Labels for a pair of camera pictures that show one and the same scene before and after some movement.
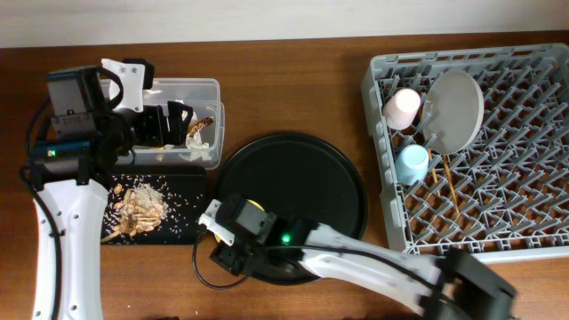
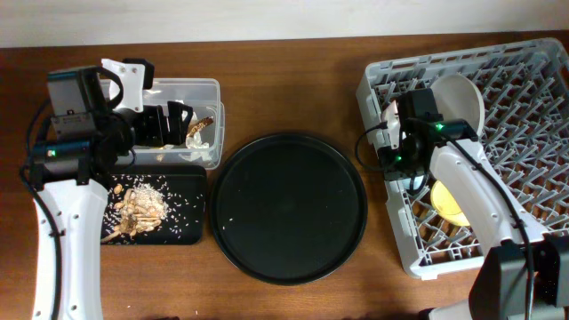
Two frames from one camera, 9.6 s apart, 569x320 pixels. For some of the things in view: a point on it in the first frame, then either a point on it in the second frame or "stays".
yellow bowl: (252, 202) → (445, 204)
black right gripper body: (236, 256) → (393, 163)
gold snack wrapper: (199, 124) stays
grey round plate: (452, 112) stays
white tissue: (195, 140) stays
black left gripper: (154, 117) stays
